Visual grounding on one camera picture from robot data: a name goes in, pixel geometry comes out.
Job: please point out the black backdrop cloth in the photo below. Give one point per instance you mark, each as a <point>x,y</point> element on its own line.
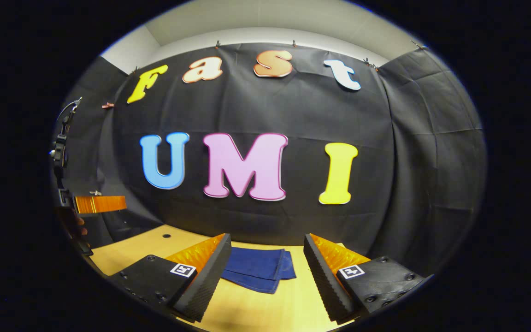
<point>293,110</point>

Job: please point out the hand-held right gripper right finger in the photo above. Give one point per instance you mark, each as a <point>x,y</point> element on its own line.
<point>325,281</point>

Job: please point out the blue jeans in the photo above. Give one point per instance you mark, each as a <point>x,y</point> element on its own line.
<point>256,268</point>

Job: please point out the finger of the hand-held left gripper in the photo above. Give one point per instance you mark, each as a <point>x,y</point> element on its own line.
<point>102,204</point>

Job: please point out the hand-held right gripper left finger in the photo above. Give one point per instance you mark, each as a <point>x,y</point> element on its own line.
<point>205,281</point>

